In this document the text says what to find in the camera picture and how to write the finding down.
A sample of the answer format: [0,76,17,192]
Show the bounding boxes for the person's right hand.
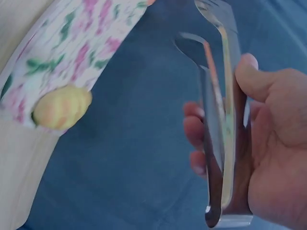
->
[183,53,307,230]

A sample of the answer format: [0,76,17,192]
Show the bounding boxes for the metal tongs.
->
[174,0,255,229]

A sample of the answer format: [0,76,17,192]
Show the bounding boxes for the yellow striped round food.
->
[32,85,93,131]

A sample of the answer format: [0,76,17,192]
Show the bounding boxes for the floral print plate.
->
[0,0,155,138]

